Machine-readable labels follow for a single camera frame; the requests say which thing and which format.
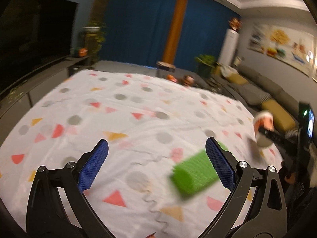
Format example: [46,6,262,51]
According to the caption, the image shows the flower decoration on conditioner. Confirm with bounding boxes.
[229,17,242,32]

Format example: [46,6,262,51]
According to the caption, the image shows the patterned white tablecloth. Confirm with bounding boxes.
[1,70,282,237]

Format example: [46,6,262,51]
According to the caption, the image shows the dark tv cabinet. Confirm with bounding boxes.
[1,56,91,143]

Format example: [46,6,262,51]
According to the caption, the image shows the white cloth on sofa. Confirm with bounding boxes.
[220,64,238,78]

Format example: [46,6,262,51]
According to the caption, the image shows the fruit bowl on table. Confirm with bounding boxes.
[166,75,178,83]

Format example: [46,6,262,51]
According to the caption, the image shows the orange curtain strip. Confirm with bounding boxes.
[162,0,188,64]

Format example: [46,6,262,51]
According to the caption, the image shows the patterned box on table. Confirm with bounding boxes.
[156,61,176,71]

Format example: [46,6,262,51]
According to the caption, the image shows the green foam net sleeve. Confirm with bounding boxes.
[169,148,229,200]

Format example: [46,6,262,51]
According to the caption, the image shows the mustard yellow cushion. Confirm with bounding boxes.
[261,99,296,134]

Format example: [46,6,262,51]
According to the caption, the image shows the grey sectional sofa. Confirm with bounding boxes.
[211,66,299,138]

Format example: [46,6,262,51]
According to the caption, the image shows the blue curtains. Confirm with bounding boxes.
[99,0,239,71]

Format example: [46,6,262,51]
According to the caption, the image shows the white standing air conditioner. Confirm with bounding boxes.
[218,29,239,65]

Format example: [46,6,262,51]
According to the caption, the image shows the green potted floor plant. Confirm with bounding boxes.
[195,54,216,79]

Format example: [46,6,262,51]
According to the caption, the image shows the trailing plant on stand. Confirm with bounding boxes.
[81,20,106,64]

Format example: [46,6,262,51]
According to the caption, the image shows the far mustard cushion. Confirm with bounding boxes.
[226,74,249,85]

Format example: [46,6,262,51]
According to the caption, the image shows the left landscape painting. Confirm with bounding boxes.
[248,23,269,54]

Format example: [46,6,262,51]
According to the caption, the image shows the grey cushion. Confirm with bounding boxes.
[239,83,271,106]

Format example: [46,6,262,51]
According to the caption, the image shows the middle sailboat tree painting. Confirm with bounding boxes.
[265,25,315,76]

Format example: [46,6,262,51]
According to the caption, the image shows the black television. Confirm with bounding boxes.
[1,0,78,92]

